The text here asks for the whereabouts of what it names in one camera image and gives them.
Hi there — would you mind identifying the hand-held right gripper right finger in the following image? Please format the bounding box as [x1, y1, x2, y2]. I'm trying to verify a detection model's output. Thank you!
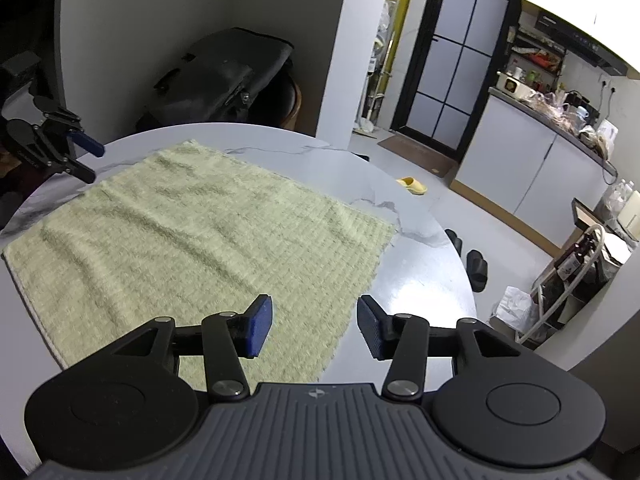
[356, 294, 526, 404]

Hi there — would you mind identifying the white kitchen cabinet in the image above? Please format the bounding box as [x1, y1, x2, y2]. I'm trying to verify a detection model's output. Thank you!
[450, 85, 619, 257]

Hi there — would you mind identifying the yellow slipper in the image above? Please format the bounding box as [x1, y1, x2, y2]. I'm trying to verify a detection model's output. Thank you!
[396, 176, 429, 196]

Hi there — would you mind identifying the white plastic bag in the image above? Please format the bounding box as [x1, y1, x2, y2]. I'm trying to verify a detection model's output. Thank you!
[492, 285, 541, 334]

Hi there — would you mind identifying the black range hood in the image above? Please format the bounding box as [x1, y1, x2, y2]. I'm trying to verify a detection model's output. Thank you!
[530, 7, 629, 79]

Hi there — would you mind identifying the black spice rack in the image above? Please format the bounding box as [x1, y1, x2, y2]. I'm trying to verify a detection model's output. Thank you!
[507, 25, 569, 94]

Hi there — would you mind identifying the clear plastic food bag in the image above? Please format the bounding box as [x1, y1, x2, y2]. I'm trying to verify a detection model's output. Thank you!
[522, 91, 584, 129]

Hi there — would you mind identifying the dark glass bottle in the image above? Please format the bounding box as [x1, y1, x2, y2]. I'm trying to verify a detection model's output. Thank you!
[555, 241, 584, 282]

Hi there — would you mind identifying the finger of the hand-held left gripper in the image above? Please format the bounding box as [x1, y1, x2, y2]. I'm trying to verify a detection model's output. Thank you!
[36, 127, 96, 184]
[34, 96, 106, 157]

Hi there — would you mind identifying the white metal trolley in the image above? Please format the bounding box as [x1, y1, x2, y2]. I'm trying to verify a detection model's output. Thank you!
[515, 197, 637, 351]

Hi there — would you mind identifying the pale green towel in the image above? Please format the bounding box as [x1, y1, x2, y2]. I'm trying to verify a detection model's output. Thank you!
[2, 140, 399, 385]

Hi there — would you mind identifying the yellow pipe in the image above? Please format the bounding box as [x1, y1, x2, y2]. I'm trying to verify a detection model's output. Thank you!
[382, 0, 421, 107]

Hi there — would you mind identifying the dark round stool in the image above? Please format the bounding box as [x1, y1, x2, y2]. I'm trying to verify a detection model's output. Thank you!
[279, 72, 304, 132]

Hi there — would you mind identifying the clear plastic bottle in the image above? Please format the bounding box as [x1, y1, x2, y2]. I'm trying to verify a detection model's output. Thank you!
[602, 178, 636, 217]

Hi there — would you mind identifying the white electric cooking pot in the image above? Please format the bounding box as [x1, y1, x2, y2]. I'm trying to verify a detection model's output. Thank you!
[496, 71, 531, 100]

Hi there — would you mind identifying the cream countertop appliance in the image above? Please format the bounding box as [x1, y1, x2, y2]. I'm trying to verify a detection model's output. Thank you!
[617, 190, 640, 244]

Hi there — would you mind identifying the black backpack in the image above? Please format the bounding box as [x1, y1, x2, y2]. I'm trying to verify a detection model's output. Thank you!
[135, 27, 296, 129]

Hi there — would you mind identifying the brown doormat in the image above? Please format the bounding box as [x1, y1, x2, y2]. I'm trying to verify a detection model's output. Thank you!
[377, 135, 459, 177]

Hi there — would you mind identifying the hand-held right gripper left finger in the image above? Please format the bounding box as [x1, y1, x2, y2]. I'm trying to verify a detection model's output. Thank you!
[107, 294, 274, 404]

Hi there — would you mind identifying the black-framed glass door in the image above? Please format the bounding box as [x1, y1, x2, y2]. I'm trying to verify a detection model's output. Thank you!
[390, 0, 532, 154]

